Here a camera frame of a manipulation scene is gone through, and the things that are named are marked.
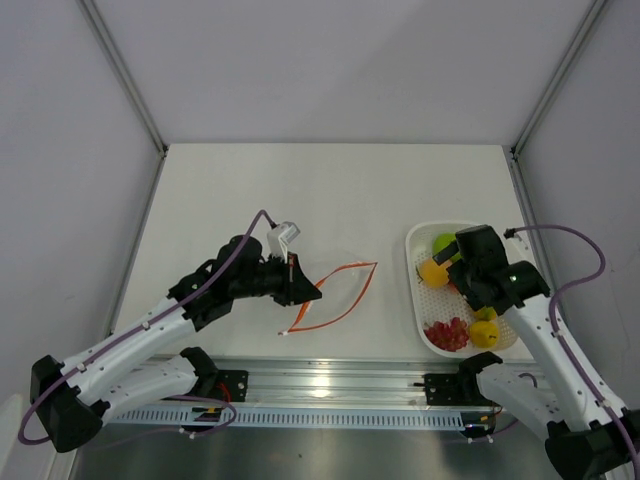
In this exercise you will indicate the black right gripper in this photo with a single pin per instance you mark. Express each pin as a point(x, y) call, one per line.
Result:
point(455, 277)

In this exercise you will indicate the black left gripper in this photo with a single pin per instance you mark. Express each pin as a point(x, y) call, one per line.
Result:
point(295, 286)

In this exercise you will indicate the clear orange zip top bag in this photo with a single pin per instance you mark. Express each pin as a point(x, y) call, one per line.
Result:
point(343, 278)

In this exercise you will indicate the red grape bunch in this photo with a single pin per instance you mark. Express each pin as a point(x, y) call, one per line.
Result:
point(450, 336)

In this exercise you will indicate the red peach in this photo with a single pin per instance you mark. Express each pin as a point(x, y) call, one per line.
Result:
point(452, 287)

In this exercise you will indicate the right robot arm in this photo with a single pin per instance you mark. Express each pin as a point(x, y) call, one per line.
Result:
point(587, 430)

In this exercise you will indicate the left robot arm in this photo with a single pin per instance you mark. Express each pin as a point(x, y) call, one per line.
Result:
point(74, 398)

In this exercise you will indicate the green apple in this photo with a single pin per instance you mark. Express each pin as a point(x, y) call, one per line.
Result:
point(442, 241)

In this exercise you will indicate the white perforated plastic basket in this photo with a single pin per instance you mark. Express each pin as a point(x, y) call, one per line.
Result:
point(443, 304)

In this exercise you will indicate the small yellow orange fruit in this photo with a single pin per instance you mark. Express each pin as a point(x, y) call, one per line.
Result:
point(485, 314)

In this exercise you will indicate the yellow lemon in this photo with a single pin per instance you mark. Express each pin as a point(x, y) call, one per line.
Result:
point(484, 334)

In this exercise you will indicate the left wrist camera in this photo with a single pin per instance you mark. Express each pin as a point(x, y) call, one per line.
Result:
point(280, 237)

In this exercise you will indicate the aluminium front rail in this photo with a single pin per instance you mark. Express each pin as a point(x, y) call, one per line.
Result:
point(335, 383)

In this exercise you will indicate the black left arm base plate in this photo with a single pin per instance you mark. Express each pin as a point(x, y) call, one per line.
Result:
point(230, 386)

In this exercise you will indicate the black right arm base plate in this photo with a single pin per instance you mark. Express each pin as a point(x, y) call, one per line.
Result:
point(450, 389)

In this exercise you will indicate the white slotted cable duct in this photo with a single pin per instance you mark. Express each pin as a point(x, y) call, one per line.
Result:
point(247, 416)

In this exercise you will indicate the right aluminium frame post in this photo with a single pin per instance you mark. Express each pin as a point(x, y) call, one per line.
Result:
point(568, 60)

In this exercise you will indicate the aluminium frame post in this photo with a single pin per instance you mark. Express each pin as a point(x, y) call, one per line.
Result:
point(106, 42)
point(568, 60)

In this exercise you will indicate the left aluminium frame post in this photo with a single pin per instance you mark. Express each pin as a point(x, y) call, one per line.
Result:
point(106, 42)

